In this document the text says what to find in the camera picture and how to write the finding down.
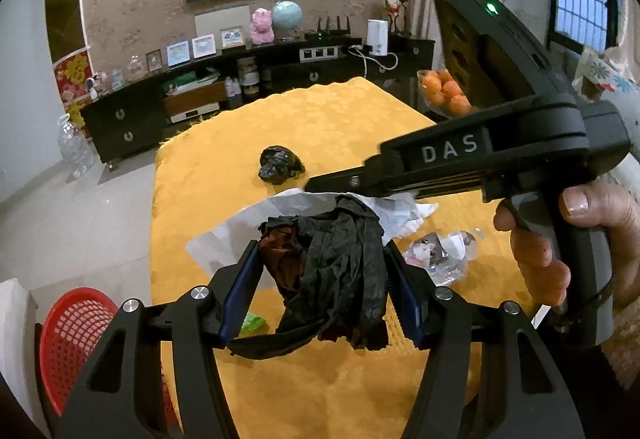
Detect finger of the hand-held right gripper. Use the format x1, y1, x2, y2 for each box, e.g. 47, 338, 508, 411
304, 157, 418, 195
380, 176, 486, 201

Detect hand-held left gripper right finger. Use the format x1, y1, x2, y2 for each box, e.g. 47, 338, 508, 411
382, 239, 586, 439

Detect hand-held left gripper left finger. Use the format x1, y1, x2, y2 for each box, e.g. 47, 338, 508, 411
52, 241, 261, 439

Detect white tissue paper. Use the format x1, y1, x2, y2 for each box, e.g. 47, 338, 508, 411
185, 188, 441, 277

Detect black plastic bag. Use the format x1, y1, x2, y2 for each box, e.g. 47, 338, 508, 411
227, 194, 391, 361

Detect red plastic basket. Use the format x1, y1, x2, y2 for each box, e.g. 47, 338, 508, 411
39, 288, 178, 427

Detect person's right hand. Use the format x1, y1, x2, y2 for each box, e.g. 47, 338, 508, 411
492, 179, 640, 315

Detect green wrapper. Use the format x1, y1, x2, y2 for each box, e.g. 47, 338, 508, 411
239, 313, 266, 335

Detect clear plastic doll packaging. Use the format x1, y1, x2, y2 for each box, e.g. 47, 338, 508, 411
400, 229, 486, 290

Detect yellow tablecloth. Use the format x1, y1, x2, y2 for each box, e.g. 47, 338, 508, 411
150, 76, 551, 439

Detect small knotted black bag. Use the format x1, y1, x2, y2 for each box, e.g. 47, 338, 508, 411
257, 145, 307, 185

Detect pile of oranges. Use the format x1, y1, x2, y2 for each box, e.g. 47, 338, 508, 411
419, 69, 476, 116

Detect floral cushion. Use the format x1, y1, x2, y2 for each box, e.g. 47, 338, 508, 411
575, 46, 640, 105

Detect white power strip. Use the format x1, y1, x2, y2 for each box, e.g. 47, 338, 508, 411
299, 46, 340, 62

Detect white tower device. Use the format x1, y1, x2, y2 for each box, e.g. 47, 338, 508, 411
366, 19, 390, 56

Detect black router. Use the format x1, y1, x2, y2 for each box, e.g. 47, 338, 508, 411
304, 16, 362, 41

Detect white set-top box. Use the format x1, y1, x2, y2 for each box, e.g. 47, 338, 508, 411
169, 108, 221, 124

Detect brown cabinet drawer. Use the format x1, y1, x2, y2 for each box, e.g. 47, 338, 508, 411
164, 82, 227, 117

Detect pale blue globe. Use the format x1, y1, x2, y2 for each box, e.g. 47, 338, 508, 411
271, 0, 303, 40

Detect pink plush toy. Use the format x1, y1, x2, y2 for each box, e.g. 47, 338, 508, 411
249, 8, 275, 45

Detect black television cabinet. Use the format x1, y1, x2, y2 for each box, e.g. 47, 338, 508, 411
80, 36, 436, 165

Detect clear plastic bottles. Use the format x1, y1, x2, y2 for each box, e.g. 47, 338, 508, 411
57, 114, 96, 182

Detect white cable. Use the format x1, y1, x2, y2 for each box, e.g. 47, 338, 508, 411
347, 46, 401, 80

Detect white photo frame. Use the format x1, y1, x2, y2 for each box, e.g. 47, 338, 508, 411
221, 25, 246, 49
192, 34, 217, 59
166, 40, 191, 68

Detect red and yellow wall poster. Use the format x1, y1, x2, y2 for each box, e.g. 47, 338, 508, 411
52, 46, 93, 135

